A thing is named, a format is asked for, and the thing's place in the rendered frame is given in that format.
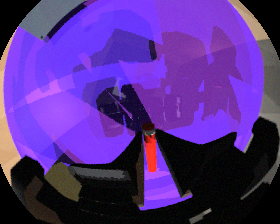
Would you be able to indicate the grey sloped panel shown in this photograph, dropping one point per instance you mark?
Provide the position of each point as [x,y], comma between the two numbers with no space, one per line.
[40,20]

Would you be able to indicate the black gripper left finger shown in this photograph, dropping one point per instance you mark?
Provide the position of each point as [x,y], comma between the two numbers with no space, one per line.
[125,172]

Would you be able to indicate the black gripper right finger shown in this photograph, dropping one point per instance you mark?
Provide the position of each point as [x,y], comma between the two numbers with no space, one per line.
[186,160]

